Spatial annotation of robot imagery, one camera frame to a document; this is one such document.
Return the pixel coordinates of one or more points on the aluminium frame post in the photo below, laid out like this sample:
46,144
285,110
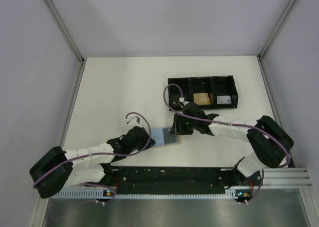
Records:
81,64
287,65

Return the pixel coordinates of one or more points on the beige card holder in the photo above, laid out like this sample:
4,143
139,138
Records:
173,144

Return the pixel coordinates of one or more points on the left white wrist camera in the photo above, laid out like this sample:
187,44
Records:
134,121

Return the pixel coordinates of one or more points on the black three-compartment tray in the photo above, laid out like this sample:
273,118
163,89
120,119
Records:
213,85

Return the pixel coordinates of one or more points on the light blue card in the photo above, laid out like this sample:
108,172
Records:
158,136

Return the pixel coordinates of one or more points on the aluminium front rail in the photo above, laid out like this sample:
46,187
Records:
285,177

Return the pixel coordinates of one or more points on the right aluminium frame post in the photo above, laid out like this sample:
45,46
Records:
287,65

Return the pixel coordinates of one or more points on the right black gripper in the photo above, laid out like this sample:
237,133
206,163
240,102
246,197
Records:
178,126

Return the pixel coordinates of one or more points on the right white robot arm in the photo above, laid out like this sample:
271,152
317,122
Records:
270,144

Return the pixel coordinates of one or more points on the steel sheet front panel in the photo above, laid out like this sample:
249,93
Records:
270,208

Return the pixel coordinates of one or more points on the grey slotted cable duct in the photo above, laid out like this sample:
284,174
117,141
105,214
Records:
105,194

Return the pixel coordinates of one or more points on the gold cards stack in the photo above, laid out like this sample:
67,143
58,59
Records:
201,98

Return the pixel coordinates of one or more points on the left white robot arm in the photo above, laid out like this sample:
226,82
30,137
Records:
59,169

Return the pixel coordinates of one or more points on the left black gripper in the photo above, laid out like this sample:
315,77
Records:
146,138

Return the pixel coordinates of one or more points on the dark grey card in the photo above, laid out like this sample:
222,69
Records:
168,137

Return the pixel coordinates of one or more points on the silver card in tray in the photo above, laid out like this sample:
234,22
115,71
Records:
226,99

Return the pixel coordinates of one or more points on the left aluminium frame post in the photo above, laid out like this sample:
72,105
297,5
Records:
81,64

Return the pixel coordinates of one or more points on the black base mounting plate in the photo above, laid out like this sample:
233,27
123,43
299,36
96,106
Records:
174,180

